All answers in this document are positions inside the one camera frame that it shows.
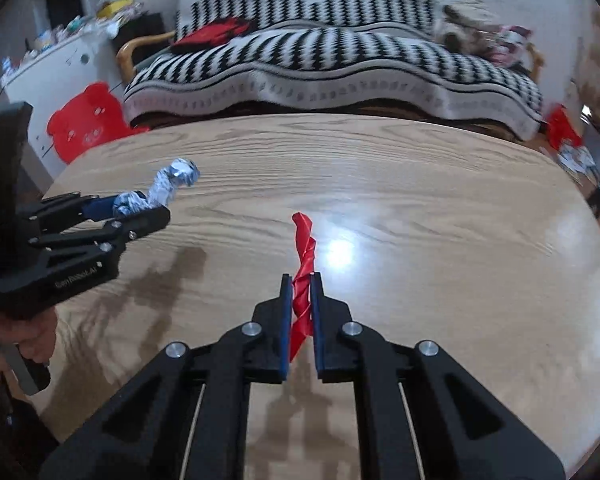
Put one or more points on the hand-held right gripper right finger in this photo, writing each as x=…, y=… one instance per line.
x=316, y=330

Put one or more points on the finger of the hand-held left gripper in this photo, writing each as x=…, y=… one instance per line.
x=145, y=222
x=97, y=209

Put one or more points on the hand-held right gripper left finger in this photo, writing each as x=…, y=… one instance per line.
x=285, y=330

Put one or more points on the blue white wrapper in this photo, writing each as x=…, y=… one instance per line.
x=167, y=185

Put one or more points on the twisted red wrapper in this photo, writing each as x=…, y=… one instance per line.
x=305, y=255

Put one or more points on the person's left hand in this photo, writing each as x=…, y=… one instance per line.
x=35, y=335

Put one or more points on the red bear-shaped plastic stool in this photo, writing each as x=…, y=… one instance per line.
x=87, y=125

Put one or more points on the white cabinet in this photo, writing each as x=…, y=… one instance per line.
x=60, y=80

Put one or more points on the cluster of small bottles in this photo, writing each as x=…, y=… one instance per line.
x=45, y=40

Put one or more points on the red garment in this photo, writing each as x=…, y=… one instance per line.
x=210, y=34

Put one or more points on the yellow green toy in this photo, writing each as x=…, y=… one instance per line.
x=114, y=6

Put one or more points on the black white zigzag blanket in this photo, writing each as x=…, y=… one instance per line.
x=330, y=60

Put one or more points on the pile of white papers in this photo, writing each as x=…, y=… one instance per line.
x=577, y=160

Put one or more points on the red bag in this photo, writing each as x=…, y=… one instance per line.
x=562, y=127

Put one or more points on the plush toy on sofa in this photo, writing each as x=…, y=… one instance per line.
x=460, y=25

